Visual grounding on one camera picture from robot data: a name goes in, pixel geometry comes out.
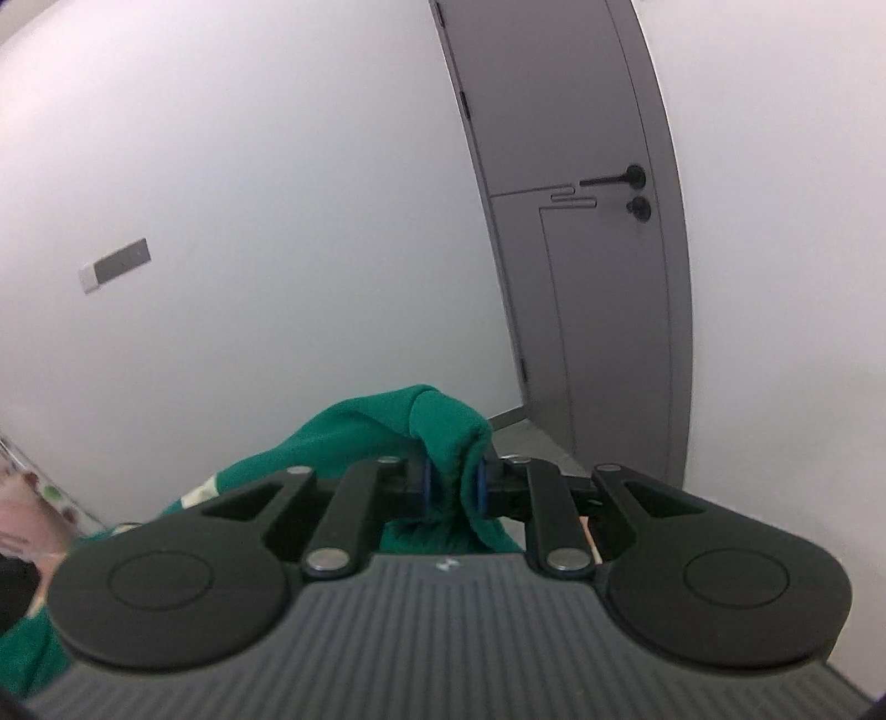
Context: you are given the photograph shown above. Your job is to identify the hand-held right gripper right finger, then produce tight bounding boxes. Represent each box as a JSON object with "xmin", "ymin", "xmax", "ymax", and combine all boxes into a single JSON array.
[{"xmin": 474, "ymin": 453, "xmax": 708, "ymax": 579}]

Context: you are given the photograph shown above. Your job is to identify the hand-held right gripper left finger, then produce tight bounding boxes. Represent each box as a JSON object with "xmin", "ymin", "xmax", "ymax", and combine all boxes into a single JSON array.
[{"xmin": 197, "ymin": 453, "xmax": 437, "ymax": 579}]

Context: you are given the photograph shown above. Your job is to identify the green printed sweatshirt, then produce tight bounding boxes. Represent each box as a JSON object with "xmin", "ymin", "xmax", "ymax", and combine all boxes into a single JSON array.
[{"xmin": 0, "ymin": 384, "xmax": 527, "ymax": 700}]

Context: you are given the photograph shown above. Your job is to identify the printed plastic bag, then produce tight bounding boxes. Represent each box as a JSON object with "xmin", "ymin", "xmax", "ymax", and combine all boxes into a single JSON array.
[{"xmin": 0, "ymin": 433, "xmax": 94, "ymax": 555}]

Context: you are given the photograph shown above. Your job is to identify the grey door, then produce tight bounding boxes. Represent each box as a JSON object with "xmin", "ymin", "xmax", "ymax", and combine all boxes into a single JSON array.
[{"xmin": 429, "ymin": 0, "xmax": 694, "ymax": 494}]

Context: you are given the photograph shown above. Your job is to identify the black door handle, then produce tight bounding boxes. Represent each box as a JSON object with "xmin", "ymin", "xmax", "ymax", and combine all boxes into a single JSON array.
[{"xmin": 580, "ymin": 164, "xmax": 649, "ymax": 192}]

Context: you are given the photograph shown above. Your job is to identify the grey white wall switch panel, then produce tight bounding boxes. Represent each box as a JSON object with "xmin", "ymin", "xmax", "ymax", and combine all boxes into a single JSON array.
[{"xmin": 78, "ymin": 238, "xmax": 152, "ymax": 296}]

